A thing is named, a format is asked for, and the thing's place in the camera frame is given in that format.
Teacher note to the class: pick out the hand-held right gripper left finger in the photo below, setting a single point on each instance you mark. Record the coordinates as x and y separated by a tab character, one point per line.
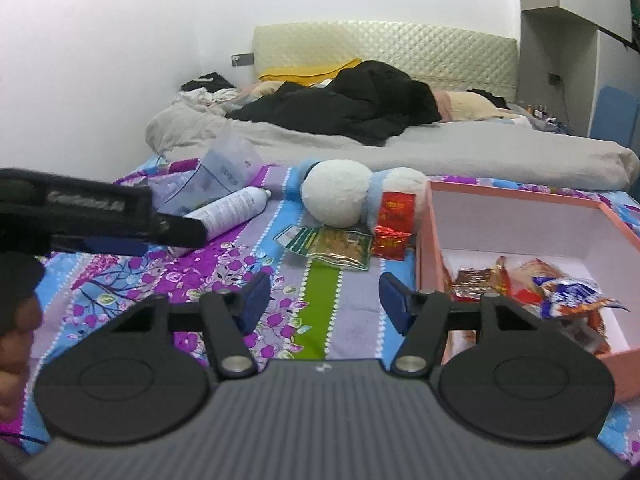
256	300

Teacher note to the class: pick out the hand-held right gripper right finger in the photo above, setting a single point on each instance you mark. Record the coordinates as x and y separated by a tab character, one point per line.
395	300

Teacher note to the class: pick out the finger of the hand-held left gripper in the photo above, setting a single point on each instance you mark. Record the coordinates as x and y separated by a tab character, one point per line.
117	246
185	232

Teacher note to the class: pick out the pink cardboard box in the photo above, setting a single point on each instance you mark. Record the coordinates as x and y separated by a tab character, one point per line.
430	250

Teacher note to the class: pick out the red foil snack packet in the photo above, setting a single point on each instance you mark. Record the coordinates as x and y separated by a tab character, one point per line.
472	282

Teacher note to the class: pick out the orange red snack packet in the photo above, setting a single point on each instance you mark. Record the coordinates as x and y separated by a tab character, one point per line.
520	280

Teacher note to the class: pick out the blue and white snack packet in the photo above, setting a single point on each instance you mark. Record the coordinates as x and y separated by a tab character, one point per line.
570	292

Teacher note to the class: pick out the person's left hand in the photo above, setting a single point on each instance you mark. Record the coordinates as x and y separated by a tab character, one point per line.
15	360

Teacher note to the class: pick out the white spray can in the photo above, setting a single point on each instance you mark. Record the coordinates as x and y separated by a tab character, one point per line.
230	212

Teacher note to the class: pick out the green edged snack packet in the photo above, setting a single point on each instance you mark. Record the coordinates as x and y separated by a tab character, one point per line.
295	240

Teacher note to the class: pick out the clear plastic bag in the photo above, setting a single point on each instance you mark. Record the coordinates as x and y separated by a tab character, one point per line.
225	170

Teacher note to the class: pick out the green flat snack packet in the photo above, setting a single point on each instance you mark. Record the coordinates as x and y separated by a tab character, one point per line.
340	247

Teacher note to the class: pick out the white and blue plush toy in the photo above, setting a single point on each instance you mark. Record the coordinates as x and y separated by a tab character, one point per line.
335	195

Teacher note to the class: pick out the heap of clothes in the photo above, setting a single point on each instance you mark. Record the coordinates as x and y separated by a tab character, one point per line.
205	92

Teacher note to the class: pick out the pastel patterned pillow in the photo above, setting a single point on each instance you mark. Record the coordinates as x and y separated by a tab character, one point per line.
260	91

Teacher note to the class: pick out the grey duvet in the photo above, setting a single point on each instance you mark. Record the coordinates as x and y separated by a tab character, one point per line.
500	155

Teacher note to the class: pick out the yellow pillow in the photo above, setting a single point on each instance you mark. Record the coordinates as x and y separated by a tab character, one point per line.
300	72

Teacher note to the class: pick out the black jacket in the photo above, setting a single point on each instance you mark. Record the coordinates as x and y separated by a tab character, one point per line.
350	105

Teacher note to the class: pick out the pink pillow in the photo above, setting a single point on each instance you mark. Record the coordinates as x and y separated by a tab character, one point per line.
442	105

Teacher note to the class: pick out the beige pillow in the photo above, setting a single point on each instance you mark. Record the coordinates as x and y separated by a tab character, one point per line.
475	107

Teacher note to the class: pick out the black garment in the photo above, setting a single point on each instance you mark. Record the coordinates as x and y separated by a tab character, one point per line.
492	97

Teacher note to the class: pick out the row of small bottles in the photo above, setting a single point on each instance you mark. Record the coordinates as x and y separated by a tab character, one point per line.
537	111

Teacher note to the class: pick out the cream quilted headboard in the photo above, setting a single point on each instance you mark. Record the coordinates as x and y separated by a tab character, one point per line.
400	50

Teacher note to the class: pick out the blue board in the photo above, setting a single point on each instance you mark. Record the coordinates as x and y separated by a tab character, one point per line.
620	115

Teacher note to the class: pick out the white wardrobe panel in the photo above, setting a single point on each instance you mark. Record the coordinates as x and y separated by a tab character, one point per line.
615	60

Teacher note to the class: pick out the hanging dark clothes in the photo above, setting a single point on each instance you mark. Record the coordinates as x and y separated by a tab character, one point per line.
635	10

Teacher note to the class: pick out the grey wall switch panel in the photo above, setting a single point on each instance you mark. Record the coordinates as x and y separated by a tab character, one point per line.
241	60

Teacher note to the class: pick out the wall socket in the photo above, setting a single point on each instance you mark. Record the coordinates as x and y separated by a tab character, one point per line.
554	78

